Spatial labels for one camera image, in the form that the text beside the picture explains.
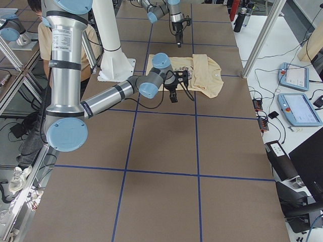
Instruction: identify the clear water bottle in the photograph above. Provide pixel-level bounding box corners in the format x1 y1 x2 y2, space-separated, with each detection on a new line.
243 3 254 27

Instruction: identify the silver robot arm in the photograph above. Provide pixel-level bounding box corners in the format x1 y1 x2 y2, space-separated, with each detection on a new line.
41 1 178 152
137 1 190 48

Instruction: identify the red fire extinguisher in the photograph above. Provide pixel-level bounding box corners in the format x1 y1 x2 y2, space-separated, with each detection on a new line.
230 0 240 22

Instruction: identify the aluminium side frame rail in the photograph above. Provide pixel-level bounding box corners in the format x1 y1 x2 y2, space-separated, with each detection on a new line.
1 144 59 241

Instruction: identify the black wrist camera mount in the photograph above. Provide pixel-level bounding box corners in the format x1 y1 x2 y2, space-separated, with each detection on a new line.
174 70 189 86
183 16 192 27

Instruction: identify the white sneaker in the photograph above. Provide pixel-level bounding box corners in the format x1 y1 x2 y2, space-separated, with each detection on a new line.
9 165 32 194

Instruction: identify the black monitor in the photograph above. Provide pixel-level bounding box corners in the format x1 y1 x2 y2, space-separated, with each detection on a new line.
289 129 323 201

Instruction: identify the aluminium frame post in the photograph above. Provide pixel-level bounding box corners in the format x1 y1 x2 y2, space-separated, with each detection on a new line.
241 0 286 79

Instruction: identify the small black square device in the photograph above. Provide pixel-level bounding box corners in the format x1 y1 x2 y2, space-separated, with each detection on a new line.
268 111 279 119

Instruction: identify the black water bottle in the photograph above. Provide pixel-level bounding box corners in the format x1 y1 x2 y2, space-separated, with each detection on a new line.
233 8 247 33

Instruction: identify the lower orange black adapter box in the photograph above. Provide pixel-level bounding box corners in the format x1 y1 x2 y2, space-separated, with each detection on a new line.
257 116 269 133

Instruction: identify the white pedestal column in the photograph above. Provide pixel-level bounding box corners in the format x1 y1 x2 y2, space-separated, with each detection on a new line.
92 0 136 82

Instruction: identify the blue teach pendant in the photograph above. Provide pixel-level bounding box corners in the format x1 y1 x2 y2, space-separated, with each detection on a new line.
278 93 322 127
278 62 309 91

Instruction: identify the black camera cable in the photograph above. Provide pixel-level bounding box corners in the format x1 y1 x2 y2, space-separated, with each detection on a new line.
168 15 191 36
108 71 195 109

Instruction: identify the black monitor arm base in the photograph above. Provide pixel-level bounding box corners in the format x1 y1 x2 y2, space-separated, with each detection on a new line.
276 181 322 233

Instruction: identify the upper orange black adapter box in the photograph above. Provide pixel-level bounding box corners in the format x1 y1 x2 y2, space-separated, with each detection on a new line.
252 98 263 111

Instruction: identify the orange black adapter box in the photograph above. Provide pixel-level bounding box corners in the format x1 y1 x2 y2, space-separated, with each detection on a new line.
257 116 269 133
252 98 263 111

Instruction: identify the upper blue teach pendant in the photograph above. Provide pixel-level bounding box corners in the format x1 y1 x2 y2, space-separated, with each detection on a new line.
278 62 309 91

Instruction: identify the cream long sleeve shirt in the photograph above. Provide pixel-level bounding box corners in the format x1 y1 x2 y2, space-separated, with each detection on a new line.
145 53 225 99

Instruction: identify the person in beige shirt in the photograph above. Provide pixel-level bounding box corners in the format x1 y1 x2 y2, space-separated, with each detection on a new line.
16 0 102 174

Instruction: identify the black box with white label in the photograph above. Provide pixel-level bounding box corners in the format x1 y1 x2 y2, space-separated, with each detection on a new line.
264 141 298 180

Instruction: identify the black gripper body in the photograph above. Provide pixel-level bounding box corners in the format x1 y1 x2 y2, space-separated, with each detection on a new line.
164 74 177 94
172 22 183 35

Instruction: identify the lower blue teach pendant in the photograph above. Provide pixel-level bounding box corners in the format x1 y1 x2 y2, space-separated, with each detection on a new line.
278 93 322 127

